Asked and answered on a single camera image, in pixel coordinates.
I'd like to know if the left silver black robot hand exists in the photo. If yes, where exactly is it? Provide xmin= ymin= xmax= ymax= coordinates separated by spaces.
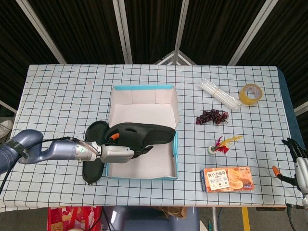
xmin=100 ymin=133 xmax=154 ymax=164

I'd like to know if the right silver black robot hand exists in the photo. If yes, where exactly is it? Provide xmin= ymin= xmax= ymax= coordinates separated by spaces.
xmin=271 ymin=138 xmax=308 ymax=193

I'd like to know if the black rubber slipper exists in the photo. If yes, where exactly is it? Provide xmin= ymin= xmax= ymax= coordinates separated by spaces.
xmin=82 ymin=121 xmax=109 ymax=186
xmin=105 ymin=122 xmax=176 ymax=159

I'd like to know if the light blue cardboard shoe box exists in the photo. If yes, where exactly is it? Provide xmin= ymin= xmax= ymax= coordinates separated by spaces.
xmin=103 ymin=84 xmax=180 ymax=180

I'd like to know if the orange snack package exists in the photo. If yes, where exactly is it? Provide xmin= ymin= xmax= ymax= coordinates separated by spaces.
xmin=201 ymin=166 xmax=255 ymax=193

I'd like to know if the red printed shopping bag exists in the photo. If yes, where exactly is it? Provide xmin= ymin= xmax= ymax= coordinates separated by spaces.
xmin=47 ymin=205 xmax=103 ymax=231

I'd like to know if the light blue checkered tablecloth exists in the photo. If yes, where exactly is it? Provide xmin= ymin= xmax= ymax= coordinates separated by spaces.
xmin=0 ymin=64 xmax=305 ymax=212

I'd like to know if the colourful feather shuttlecock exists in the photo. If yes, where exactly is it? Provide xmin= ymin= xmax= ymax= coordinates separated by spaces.
xmin=208 ymin=135 xmax=243 ymax=154

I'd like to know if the yellow packing tape roll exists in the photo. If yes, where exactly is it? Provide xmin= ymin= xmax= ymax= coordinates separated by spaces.
xmin=238 ymin=83 xmax=263 ymax=106

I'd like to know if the grey metal table leg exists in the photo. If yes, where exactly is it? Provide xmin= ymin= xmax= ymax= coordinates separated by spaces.
xmin=211 ymin=206 xmax=218 ymax=231

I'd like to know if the purple artificial grape bunch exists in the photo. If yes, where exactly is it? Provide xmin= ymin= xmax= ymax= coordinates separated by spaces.
xmin=195 ymin=109 xmax=230 ymax=126

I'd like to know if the white metal partition foot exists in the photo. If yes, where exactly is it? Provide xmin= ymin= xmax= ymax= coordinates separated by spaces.
xmin=154 ymin=50 xmax=198 ymax=65

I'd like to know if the bundle of clear plastic tubes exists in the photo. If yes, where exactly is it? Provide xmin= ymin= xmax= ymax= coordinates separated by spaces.
xmin=198 ymin=77 xmax=242 ymax=111

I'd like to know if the dark folding partition screen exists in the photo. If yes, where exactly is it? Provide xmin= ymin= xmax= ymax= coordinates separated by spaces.
xmin=0 ymin=0 xmax=308 ymax=116

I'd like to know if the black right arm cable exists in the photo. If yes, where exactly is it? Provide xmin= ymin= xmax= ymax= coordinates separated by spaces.
xmin=285 ymin=203 xmax=305 ymax=231

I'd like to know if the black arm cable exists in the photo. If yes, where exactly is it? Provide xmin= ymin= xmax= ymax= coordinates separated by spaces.
xmin=285 ymin=203 xmax=305 ymax=231
xmin=0 ymin=136 xmax=74 ymax=192

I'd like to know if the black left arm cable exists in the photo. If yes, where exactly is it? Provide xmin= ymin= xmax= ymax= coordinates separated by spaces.
xmin=0 ymin=136 xmax=74 ymax=192

